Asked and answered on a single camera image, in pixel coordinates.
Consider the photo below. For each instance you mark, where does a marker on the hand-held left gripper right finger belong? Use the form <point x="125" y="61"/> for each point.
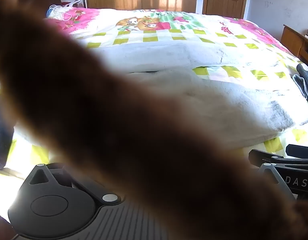
<point x="268" y="169"/>

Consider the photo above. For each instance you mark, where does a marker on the brown fuzzy cloth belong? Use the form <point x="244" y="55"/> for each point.
<point x="119" y="117"/>

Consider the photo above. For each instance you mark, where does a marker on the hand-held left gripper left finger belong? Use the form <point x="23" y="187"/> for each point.
<point x="99" y="192"/>

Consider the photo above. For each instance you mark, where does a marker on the wooden nightstand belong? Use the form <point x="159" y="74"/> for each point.
<point x="291" y="41"/>

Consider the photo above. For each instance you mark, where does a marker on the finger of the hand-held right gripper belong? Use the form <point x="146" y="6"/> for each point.
<point x="264" y="156"/>
<point x="300" y="150"/>

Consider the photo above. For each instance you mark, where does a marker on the printed checked quilt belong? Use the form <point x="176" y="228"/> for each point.
<point x="156" y="38"/>

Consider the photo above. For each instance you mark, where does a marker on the person's blue jeans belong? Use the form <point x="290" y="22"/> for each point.
<point x="2" y="135"/>

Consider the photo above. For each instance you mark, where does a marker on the dark grey garment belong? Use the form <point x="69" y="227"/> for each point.
<point x="306" y="80"/>

